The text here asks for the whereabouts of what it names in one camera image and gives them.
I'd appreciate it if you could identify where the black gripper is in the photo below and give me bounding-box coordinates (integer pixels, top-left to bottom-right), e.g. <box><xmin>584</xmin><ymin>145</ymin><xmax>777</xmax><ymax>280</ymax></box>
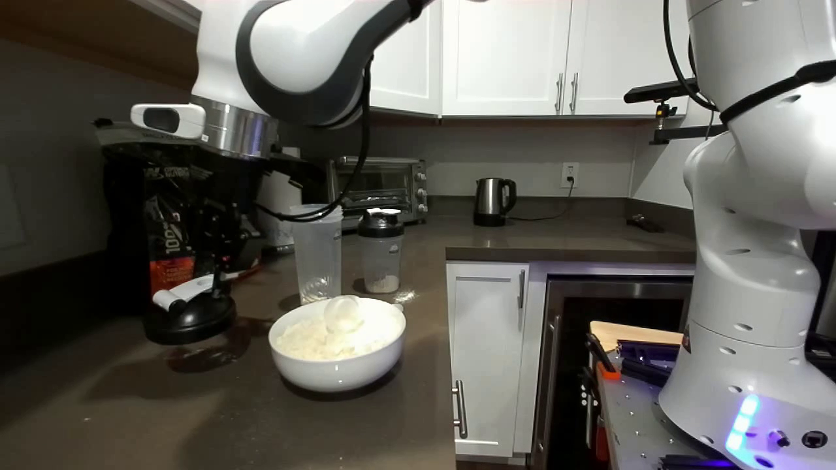
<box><xmin>184</xmin><ymin>155</ymin><xmax>265</xmax><ymax>296</ymax></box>

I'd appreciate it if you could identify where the tall clear shaker cup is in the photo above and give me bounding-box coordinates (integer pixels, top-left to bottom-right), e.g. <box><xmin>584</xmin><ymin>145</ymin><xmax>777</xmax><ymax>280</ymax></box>
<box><xmin>291</xmin><ymin>202</ymin><xmax>346</xmax><ymax>305</ymax></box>

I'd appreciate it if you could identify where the small shaker cup black lid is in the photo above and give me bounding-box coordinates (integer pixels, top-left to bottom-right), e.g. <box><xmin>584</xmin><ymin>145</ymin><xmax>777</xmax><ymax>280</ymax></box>
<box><xmin>357</xmin><ymin>205</ymin><xmax>409</xmax><ymax>297</ymax></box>

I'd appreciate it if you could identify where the small black counter object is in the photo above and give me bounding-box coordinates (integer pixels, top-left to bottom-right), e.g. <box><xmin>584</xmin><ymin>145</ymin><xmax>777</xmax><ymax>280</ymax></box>
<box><xmin>626</xmin><ymin>209</ymin><xmax>666</xmax><ymax>236</ymax></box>

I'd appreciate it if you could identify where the black whey protein bag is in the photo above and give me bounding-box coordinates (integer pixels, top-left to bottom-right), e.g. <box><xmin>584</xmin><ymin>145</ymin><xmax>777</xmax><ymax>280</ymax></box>
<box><xmin>91</xmin><ymin>117</ymin><xmax>269</xmax><ymax>303</ymax></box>

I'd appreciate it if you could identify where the white paper towel roll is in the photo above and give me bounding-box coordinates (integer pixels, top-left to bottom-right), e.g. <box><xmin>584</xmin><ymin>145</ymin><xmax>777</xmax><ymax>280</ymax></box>
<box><xmin>257</xmin><ymin>166</ymin><xmax>308</xmax><ymax>256</ymax></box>

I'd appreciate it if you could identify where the white bowl with powder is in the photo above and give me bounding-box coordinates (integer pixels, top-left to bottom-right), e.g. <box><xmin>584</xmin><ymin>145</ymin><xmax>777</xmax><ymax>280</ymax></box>
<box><xmin>266</xmin><ymin>292</ymin><xmax>411</xmax><ymax>398</ymax></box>

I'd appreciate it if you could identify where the silver toaster oven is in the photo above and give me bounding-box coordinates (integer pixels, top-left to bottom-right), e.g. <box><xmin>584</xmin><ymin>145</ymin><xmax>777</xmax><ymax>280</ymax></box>
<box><xmin>330</xmin><ymin>155</ymin><xmax>431</xmax><ymax>231</ymax></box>

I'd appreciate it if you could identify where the steel electric kettle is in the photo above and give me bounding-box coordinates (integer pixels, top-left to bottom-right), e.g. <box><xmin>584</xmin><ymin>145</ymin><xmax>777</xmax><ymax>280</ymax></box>
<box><xmin>470</xmin><ymin>175</ymin><xmax>520</xmax><ymax>231</ymax></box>

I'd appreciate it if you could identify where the white panelled cabinet door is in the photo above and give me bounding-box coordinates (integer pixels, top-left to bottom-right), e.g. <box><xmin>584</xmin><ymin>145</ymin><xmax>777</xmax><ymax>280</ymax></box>
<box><xmin>445</xmin><ymin>258</ymin><xmax>533</xmax><ymax>463</ymax></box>

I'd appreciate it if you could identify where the orange and black tool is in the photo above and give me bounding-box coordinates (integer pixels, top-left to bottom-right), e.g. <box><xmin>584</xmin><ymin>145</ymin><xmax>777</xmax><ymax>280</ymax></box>
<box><xmin>593</xmin><ymin>346</ymin><xmax>626</xmax><ymax>384</ymax></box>

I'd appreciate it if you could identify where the light wooden board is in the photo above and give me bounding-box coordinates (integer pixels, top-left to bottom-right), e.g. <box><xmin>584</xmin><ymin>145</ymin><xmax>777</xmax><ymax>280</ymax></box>
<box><xmin>588</xmin><ymin>320</ymin><xmax>687</xmax><ymax>352</ymax></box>

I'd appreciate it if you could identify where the white robot mounting table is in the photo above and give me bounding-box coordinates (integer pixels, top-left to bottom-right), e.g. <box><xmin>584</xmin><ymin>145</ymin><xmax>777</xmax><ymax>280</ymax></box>
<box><xmin>596</xmin><ymin>348</ymin><xmax>836</xmax><ymax>470</ymax></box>

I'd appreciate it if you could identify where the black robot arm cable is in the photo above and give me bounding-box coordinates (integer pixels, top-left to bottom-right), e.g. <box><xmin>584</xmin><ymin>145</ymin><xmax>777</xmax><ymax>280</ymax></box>
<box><xmin>257</xmin><ymin>0</ymin><xmax>722</xmax><ymax>226</ymax></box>

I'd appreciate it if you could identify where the silver vertical cabinet handle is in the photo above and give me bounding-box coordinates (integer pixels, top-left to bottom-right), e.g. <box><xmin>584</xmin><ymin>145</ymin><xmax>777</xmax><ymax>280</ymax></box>
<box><xmin>449</xmin><ymin>380</ymin><xmax>470</xmax><ymax>442</ymax></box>

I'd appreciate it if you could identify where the black camera on stand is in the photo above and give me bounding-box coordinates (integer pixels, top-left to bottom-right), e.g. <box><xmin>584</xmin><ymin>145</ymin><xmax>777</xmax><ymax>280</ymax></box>
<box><xmin>623</xmin><ymin>75</ymin><xmax>710</xmax><ymax>147</ymax></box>

